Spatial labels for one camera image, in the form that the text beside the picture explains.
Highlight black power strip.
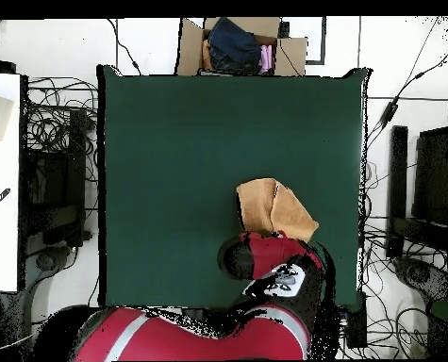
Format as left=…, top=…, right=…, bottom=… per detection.
left=345, top=290, right=369, bottom=351

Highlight black cable with connector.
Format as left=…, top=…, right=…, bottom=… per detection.
left=107, top=18, right=144, bottom=76

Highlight narrow black panel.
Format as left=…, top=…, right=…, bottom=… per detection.
left=385, top=124, right=410, bottom=260

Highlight tan terry towel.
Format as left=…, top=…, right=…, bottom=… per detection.
left=235, top=177, right=320, bottom=244

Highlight dark green table cloth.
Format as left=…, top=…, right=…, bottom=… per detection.
left=96, top=64, right=373, bottom=313

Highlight white table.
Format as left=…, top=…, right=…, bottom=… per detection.
left=0, top=72, right=23, bottom=294

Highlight brown cardboard box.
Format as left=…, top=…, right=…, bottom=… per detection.
left=174, top=16, right=310, bottom=78

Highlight pink garment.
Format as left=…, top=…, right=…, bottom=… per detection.
left=257, top=43, right=274, bottom=75

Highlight folded tan garment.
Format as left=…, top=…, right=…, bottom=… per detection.
left=201, top=39, right=214, bottom=72

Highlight wide black panel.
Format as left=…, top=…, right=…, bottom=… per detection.
left=410, top=125, right=448, bottom=228

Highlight blue denim jeans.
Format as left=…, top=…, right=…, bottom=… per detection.
left=207, top=17, right=263, bottom=75

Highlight black power adapter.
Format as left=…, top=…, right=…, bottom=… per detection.
left=379, top=98, right=402, bottom=130

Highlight black metal rack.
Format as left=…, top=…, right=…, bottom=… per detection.
left=19, top=107, right=93, bottom=251

